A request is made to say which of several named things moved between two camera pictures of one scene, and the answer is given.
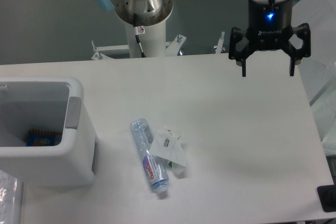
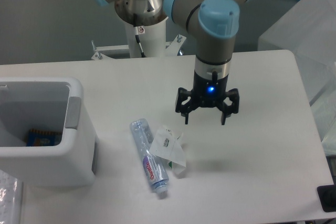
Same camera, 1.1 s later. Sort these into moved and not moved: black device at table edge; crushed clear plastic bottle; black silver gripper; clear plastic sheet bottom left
Moved: black silver gripper
Not moved: crushed clear plastic bottle; clear plastic sheet bottom left; black device at table edge
